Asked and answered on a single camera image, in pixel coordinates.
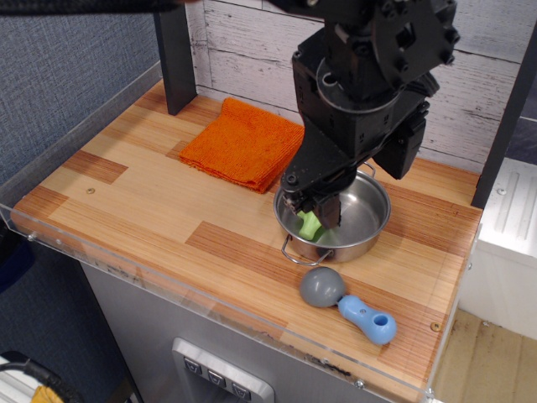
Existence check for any orange cloth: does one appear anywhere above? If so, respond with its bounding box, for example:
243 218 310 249
179 97 305 193

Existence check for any yellow cloth piece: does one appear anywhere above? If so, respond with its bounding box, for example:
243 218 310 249
30 385 64 403

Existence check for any green toy broccoli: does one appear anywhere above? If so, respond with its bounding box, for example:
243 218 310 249
298 212 322 241

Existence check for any dark grey post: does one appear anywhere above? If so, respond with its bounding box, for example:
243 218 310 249
154 2 197 115
471 27 536 209

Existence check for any clear acrylic table guard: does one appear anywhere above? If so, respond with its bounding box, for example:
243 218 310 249
1 58 478 402

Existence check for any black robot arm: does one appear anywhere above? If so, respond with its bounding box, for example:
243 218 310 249
278 0 460 228

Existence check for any silver button panel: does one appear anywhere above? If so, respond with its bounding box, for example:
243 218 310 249
172 338 275 402

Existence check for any dark grey right post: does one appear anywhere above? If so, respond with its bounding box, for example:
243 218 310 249
471 27 536 209

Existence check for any grey and blue toy ladle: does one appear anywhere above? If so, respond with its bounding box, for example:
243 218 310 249
299 267 398 345

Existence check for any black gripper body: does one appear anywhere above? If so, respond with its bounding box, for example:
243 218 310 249
281 29 429 197

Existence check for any dark grey left post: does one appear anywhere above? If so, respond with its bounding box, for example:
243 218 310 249
154 2 197 115

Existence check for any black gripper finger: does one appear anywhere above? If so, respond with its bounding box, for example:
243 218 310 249
315 194 341 229
373 113 426 180

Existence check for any stainless steel pot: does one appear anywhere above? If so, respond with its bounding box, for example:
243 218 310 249
274 163 391 266

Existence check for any white aluminium rail block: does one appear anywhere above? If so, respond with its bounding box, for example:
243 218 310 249
459 158 536 339

